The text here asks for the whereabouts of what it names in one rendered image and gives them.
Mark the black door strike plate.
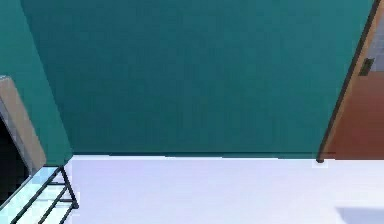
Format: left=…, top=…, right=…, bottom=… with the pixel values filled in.
left=358, top=57, right=376, bottom=77

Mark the wooden room door frame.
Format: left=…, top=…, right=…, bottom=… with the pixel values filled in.
left=315, top=0, right=384, bottom=164

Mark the glass table with black frame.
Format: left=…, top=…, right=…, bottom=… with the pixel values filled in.
left=0, top=165, right=80, bottom=224

